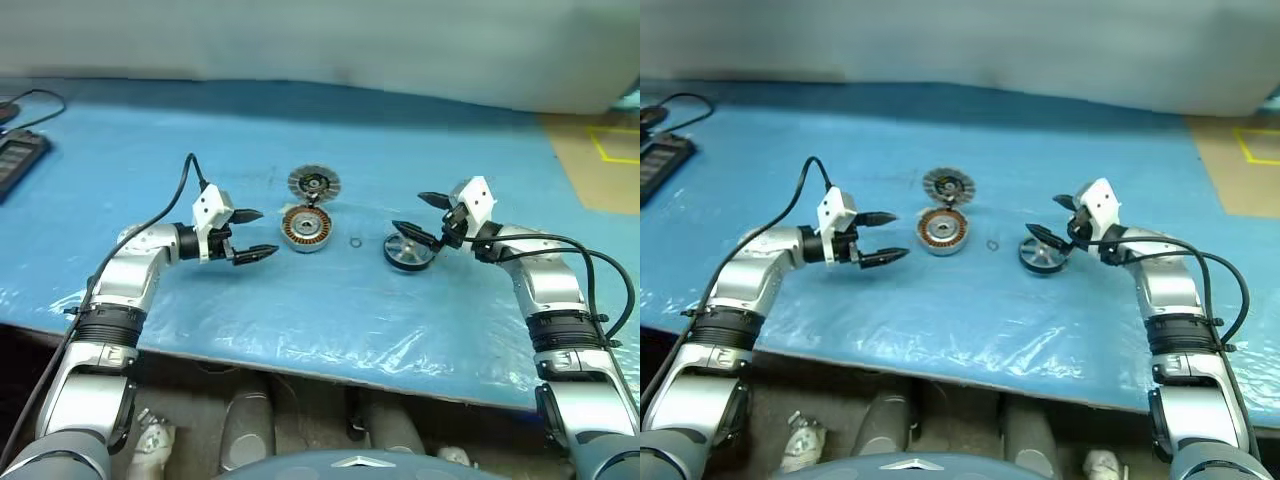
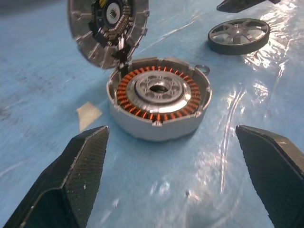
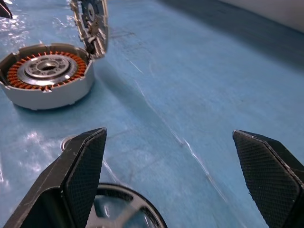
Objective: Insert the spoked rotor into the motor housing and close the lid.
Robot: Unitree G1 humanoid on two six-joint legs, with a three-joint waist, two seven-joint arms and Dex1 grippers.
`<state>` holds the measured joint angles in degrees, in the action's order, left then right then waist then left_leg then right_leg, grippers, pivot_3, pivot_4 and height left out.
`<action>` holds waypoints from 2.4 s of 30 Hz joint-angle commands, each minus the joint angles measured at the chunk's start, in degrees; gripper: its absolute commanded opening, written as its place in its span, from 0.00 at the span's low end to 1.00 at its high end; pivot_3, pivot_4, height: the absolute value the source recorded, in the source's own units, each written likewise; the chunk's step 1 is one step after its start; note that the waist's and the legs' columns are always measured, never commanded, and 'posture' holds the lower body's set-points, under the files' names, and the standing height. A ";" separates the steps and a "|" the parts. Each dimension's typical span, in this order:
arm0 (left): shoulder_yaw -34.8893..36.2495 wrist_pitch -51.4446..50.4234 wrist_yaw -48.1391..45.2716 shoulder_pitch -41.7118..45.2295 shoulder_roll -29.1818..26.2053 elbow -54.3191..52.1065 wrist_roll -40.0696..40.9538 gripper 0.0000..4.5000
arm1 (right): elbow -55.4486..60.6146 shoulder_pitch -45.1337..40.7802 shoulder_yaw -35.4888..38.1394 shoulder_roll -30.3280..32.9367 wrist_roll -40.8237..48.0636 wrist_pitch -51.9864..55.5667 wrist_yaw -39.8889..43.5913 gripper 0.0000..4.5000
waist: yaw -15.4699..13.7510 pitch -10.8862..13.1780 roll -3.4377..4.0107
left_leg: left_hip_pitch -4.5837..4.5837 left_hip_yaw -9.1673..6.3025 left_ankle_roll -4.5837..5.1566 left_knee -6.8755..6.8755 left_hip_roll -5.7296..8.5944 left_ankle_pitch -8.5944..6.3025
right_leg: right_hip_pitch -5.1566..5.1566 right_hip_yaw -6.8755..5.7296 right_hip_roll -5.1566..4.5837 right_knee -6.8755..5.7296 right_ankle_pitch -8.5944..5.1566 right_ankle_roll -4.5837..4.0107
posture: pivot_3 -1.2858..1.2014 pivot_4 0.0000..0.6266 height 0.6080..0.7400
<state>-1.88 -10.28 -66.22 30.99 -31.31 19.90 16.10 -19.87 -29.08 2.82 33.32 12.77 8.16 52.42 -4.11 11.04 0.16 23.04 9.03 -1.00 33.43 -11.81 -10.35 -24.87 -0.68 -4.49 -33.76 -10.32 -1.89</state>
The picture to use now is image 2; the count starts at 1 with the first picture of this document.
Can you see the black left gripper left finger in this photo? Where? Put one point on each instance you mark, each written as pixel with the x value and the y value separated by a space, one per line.
pixel 71 180

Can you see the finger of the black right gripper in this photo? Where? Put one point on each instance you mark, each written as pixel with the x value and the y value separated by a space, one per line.
pixel 240 6

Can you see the beige tape piece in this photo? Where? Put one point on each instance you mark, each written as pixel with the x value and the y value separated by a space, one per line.
pixel 89 116

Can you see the blue table mat plastic film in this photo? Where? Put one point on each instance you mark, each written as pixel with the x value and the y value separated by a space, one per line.
pixel 166 180

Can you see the silver spoked rotor black rim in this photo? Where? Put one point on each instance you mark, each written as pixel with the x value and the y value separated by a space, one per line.
pixel 237 45

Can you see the grey motor lid circuit board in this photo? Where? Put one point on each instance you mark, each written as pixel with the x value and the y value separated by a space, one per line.
pixel 85 35

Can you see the grey motor base copper windings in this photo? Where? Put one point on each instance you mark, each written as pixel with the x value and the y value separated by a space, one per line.
pixel 152 126

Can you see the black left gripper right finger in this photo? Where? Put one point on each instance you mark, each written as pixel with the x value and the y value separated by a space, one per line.
pixel 275 171

